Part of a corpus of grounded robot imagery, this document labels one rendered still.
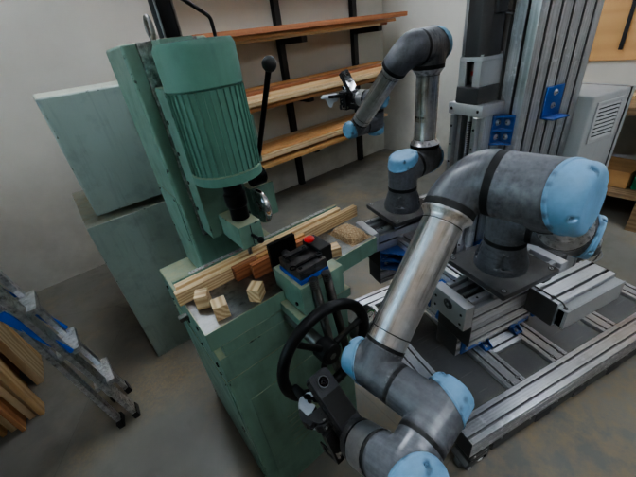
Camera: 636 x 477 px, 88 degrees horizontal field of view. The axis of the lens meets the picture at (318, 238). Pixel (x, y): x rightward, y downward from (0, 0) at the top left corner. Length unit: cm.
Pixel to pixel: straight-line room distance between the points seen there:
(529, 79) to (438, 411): 90
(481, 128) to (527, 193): 60
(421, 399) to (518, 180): 37
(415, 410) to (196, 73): 73
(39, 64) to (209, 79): 243
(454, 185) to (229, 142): 49
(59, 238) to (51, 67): 125
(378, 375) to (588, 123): 106
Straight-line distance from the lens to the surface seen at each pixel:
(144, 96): 102
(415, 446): 56
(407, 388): 59
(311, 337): 89
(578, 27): 129
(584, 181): 59
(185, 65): 78
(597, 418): 194
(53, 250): 339
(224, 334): 90
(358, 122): 147
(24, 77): 314
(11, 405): 237
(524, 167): 61
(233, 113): 81
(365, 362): 62
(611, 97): 143
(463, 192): 62
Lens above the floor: 148
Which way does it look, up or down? 31 degrees down
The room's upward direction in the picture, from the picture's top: 8 degrees counter-clockwise
